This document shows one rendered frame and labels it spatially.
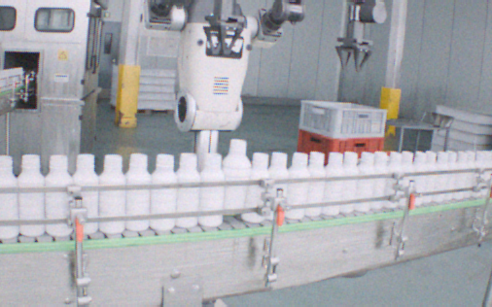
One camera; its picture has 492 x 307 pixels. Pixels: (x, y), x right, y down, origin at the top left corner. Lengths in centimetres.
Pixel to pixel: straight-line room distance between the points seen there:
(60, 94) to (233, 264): 371
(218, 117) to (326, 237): 66
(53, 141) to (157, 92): 617
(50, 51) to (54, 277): 380
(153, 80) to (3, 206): 976
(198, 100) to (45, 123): 319
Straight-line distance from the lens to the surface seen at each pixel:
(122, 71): 876
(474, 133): 829
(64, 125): 474
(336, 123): 357
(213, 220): 114
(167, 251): 109
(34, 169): 101
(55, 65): 471
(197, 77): 171
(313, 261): 132
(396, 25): 1146
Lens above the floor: 139
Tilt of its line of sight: 11 degrees down
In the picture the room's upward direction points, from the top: 6 degrees clockwise
